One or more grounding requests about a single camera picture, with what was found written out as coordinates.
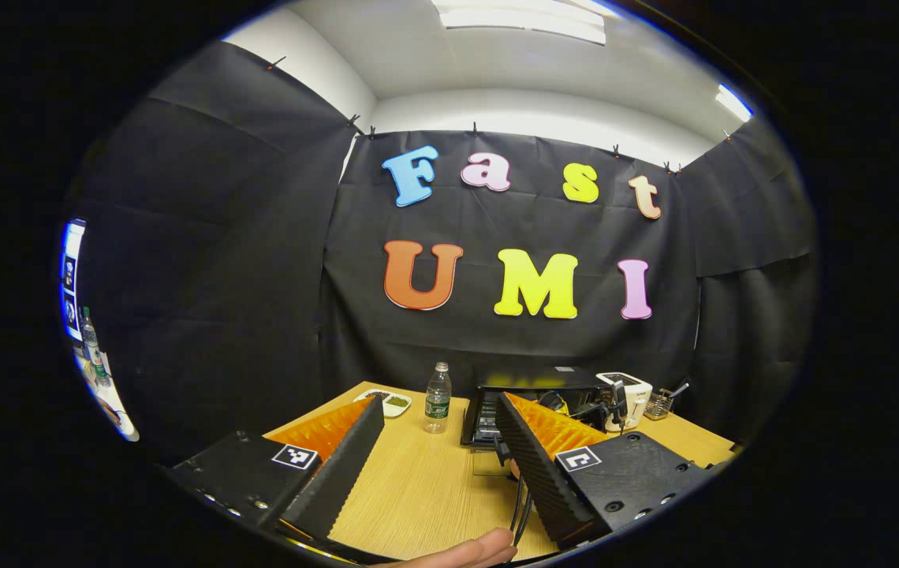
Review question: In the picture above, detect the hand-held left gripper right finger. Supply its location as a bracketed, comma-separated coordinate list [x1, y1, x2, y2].
[494, 392, 722, 551]

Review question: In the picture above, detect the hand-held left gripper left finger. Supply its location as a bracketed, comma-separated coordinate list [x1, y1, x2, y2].
[166, 396, 386, 545]

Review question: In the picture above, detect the black electric oven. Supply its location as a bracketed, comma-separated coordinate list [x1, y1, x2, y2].
[461, 364, 610, 476]

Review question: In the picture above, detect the white toaster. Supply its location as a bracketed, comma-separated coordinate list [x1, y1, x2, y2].
[595, 372, 653, 433]

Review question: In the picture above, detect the white sectioned snack dish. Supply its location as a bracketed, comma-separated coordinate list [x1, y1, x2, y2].
[353, 388, 412, 418]

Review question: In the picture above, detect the clear plastic water bottle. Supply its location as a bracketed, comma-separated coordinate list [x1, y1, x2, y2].
[423, 361, 453, 435]

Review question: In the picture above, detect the black backdrop cloth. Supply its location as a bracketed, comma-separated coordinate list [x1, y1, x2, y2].
[63, 39, 821, 466]

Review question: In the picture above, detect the white counter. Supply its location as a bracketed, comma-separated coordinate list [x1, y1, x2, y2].
[73, 347, 140, 443]

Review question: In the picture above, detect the slim clear bottle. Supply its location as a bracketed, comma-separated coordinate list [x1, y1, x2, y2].
[80, 306, 106, 389]

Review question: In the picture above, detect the small ceiling light panel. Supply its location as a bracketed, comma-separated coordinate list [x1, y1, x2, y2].
[715, 83, 755, 124]

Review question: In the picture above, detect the large ceiling light panel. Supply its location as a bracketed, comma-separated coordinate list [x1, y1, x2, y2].
[432, 0, 608, 46]

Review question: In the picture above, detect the black cable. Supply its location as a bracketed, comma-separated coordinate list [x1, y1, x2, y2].
[509, 472, 535, 547]

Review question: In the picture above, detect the wire mesh basket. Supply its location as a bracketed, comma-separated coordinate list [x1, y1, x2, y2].
[643, 388, 675, 421]

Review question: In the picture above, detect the blue white wall poster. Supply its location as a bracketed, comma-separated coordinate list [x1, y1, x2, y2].
[60, 219, 88, 342]

